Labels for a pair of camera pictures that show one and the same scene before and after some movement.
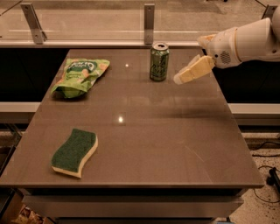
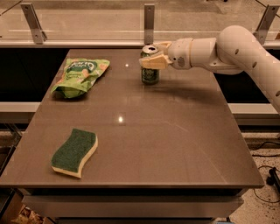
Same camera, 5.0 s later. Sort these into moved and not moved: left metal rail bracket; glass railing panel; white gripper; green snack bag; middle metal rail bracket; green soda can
Moved: green soda can; white gripper
Not moved: middle metal rail bracket; left metal rail bracket; green snack bag; glass railing panel
